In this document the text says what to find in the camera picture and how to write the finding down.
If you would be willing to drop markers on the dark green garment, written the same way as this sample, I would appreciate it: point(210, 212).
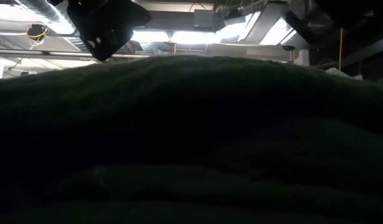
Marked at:
point(191, 140)

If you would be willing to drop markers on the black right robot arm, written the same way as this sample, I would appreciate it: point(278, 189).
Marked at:
point(350, 12)

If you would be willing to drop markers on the grey ceiling ventilation unit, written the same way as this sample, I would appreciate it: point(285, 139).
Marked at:
point(185, 20)

